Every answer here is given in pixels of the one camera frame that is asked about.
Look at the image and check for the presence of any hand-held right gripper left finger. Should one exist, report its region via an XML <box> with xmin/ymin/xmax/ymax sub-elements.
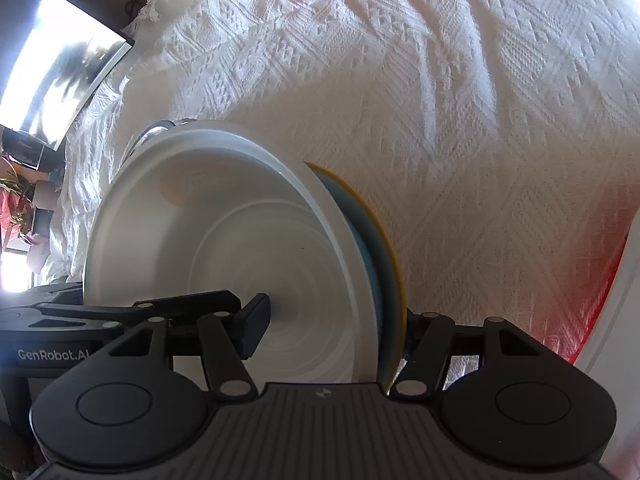
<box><xmin>107</xmin><ymin>294</ymin><xmax>272</xmax><ymax>403</ymax></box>

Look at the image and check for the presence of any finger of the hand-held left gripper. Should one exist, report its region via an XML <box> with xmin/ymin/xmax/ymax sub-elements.
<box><xmin>131</xmin><ymin>289</ymin><xmax>244</xmax><ymax>323</ymax></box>

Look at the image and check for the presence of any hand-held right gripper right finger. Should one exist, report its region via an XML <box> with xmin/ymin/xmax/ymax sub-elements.
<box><xmin>390</xmin><ymin>311</ymin><xmax>568</xmax><ymax>401</ymax></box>

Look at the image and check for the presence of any white bowl with gold rim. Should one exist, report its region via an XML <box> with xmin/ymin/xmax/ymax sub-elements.
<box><xmin>82</xmin><ymin>120</ymin><xmax>379</xmax><ymax>386</ymax></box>

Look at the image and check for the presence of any blue plate with yellow rim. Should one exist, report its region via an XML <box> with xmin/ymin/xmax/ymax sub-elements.
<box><xmin>305</xmin><ymin>161</ymin><xmax>407</xmax><ymax>393</ymax></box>

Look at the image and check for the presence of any clear plastic container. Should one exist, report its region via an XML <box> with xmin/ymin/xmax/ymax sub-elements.
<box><xmin>572</xmin><ymin>240</ymin><xmax>640</xmax><ymax>466</ymax></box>

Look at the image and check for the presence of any potted plant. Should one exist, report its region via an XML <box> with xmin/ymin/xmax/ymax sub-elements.
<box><xmin>0</xmin><ymin>160</ymin><xmax>58</xmax><ymax>258</ymax></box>

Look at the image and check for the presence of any white woven cloth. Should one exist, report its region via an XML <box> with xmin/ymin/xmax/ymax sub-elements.
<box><xmin>37</xmin><ymin>0</ymin><xmax>640</xmax><ymax>391</ymax></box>

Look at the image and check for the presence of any flat screen monitor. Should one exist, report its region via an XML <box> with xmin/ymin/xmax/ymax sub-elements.
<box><xmin>0</xmin><ymin>0</ymin><xmax>136</xmax><ymax>153</ymax></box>

